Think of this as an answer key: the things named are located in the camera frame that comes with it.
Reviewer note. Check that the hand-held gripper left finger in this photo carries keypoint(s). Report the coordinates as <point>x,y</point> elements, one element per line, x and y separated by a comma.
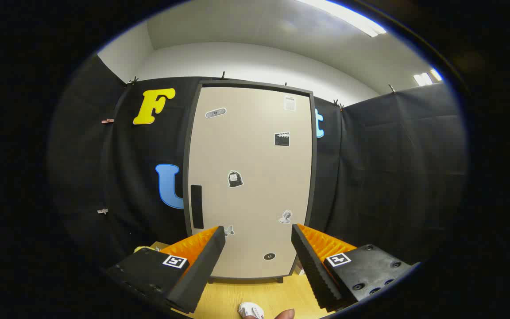
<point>206,266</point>

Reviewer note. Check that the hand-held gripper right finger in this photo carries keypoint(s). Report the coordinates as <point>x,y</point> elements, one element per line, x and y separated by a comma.
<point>310,270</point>

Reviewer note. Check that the white shoe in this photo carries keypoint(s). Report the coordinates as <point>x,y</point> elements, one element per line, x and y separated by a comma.
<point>250,309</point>

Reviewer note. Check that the dark grey shoe cabinet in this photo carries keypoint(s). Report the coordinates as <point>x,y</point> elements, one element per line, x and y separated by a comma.
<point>313,177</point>

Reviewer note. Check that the black backdrop cloth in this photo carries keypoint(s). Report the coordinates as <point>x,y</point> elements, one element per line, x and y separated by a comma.
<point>392,155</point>

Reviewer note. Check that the copper cloth clip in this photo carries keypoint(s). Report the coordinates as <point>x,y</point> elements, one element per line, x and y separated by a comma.
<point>107,121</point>

